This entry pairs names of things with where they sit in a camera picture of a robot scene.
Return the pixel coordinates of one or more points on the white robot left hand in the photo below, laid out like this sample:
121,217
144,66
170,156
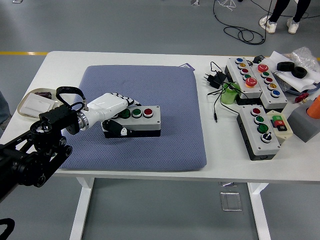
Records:
107,105

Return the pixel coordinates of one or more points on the grey four-button control box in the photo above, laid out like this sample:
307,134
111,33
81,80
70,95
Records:
255,140
150,125

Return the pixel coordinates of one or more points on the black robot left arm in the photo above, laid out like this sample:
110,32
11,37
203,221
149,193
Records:
37,155

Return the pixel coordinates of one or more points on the five-button box, mushroom beside green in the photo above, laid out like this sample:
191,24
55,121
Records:
250,92

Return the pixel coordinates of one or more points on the five-button box, mushroom beside connector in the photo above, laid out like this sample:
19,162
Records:
265,87

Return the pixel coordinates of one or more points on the blue-grey padded mat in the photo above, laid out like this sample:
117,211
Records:
155,85

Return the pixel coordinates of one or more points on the dark red small item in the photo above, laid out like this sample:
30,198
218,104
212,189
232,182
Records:
45,95

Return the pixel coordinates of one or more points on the white oval tray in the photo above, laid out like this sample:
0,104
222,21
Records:
24,99

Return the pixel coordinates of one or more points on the purple card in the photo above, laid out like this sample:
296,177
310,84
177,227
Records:
187,66

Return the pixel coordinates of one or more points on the person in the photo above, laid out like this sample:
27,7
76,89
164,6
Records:
3,110
277,10

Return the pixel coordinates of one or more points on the black power adapter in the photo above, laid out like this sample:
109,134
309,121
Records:
215,80

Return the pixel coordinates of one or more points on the white table leg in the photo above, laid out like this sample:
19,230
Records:
260,212
81,212

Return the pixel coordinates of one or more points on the green plastic bottle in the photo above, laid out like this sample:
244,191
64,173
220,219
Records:
228,97

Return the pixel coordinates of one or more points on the metal floor plate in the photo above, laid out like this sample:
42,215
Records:
227,184
231,201

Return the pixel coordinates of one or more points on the small black connector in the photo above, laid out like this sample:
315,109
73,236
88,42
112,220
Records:
258,59

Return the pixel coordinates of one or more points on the white paper sheet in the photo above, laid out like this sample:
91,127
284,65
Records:
277,58

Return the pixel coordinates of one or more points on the red valve knob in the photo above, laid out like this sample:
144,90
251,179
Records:
301,97

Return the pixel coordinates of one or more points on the grey block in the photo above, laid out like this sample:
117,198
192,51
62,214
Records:
302,125

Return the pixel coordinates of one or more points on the clear bubble wrap bag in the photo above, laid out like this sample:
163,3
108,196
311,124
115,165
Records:
303,56

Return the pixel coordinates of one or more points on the orange cylinder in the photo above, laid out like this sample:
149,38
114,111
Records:
315,110

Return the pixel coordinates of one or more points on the white wall switch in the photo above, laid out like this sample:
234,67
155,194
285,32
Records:
37,103

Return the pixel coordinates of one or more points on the white floor bracket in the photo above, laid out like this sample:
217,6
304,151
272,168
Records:
195,2

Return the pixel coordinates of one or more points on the cream three-button switch box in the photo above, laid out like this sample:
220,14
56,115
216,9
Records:
277,122

